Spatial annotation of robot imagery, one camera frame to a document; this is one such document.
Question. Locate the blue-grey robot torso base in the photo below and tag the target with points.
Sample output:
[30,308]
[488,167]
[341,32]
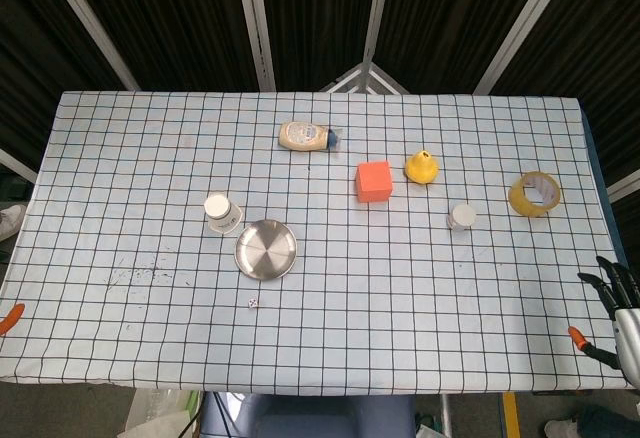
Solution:
[310,415]

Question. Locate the round stainless steel plate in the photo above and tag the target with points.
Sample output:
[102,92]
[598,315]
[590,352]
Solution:
[266,250]

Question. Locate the yellow toy pear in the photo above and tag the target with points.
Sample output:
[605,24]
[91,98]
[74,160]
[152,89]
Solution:
[421,169]

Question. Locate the white aluminium frame post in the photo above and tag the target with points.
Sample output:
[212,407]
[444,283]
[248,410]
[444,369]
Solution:
[520,23]
[625,185]
[17,164]
[87,20]
[374,8]
[257,28]

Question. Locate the white black checkered tablecloth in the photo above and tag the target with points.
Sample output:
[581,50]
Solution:
[360,298]

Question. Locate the white sneaker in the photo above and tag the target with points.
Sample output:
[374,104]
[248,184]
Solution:
[10,220]
[560,429]

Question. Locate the white paper cup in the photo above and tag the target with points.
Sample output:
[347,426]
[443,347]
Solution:
[225,217]

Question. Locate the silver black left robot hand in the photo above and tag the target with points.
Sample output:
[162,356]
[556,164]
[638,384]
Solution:
[11,319]

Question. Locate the grey metal table leg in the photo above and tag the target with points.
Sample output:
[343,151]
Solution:
[446,415]

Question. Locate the cream mayonnaise squeeze bottle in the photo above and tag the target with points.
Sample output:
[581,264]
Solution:
[302,135]

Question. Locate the orange cube block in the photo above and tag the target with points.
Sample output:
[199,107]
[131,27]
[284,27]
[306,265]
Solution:
[374,183]

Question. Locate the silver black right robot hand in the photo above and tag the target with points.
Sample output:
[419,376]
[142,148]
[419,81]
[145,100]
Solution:
[626,323]

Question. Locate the yellow packing tape roll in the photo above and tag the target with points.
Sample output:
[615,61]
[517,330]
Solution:
[520,204]

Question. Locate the white triangular frame brace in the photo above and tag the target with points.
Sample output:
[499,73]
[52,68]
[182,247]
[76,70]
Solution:
[367,75]

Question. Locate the small white plastic jar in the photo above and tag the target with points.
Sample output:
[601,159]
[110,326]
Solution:
[462,218]

